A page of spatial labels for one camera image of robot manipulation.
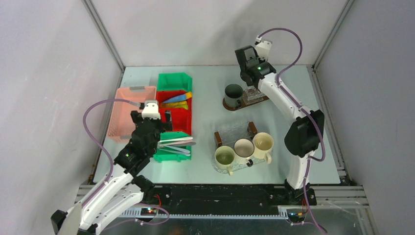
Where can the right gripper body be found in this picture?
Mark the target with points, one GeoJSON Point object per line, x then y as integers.
{"type": "Point", "coordinates": [256, 55]}

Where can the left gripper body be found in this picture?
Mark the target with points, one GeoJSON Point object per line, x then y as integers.
{"type": "Point", "coordinates": [158, 128]}

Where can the red plastic bin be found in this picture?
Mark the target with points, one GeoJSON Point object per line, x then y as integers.
{"type": "Point", "coordinates": [181, 117]}

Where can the clear acrylic holder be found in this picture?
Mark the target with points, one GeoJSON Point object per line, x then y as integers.
{"type": "Point", "coordinates": [252, 95]}

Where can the black mug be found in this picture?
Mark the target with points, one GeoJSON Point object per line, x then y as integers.
{"type": "Point", "coordinates": [233, 93]}

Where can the green mug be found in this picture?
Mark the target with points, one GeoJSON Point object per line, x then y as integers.
{"type": "Point", "coordinates": [224, 157]}

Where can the clear holder with brown ends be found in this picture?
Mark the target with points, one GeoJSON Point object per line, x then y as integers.
{"type": "Point", "coordinates": [228, 134]}

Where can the white ribbed mug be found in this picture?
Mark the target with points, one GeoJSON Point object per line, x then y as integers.
{"type": "Point", "coordinates": [244, 149]}

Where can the clear textured oval tray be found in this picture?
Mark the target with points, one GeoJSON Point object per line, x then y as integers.
{"type": "Point", "coordinates": [235, 166]}

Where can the cream mug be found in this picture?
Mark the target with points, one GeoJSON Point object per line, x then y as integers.
{"type": "Point", "coordinates": [263, 146]}

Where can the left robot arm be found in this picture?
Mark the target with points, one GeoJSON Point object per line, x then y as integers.
{"type": "Point", "coordinates": [122, 187]}

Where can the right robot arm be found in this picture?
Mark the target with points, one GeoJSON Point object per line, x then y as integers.
{"type": "Point", "coordinates": [305, 134]}

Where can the white toothbrush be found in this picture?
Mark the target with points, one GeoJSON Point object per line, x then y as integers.
{"type": "Point", "coordinates": [178, 139]}

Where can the brown wooden oval tray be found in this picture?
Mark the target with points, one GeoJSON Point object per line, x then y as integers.
{"type": "Point", "coordinates": [241, 104]}

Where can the green bin with toothbrushes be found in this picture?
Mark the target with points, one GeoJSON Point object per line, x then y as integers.
{"type": "Point", "coordinates": [162, 156]}

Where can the pink perforated basket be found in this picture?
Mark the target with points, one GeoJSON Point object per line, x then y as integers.
{"type": "Point", "coordinates": [121, 125]}

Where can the green bin at back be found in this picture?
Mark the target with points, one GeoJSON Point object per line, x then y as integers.
{"type": "Point", "coordinates": [174, 81]}

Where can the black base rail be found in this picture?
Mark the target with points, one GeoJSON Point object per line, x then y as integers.
{"type": "Point", "coordinates": [255, 201]}

